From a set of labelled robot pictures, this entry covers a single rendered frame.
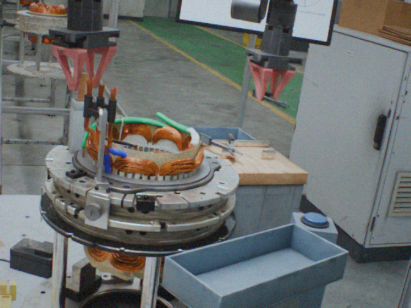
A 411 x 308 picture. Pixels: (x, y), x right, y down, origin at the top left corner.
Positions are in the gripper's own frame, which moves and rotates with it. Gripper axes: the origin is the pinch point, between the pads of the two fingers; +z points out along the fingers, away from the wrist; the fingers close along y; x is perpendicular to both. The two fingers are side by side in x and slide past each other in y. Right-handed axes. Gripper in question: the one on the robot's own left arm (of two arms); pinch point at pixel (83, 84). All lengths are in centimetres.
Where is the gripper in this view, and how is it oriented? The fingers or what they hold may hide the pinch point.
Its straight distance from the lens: 99.9
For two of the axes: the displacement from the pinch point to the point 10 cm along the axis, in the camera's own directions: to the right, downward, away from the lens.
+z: -0.8, 9.4, 3.3
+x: 7.8, 2.6, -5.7
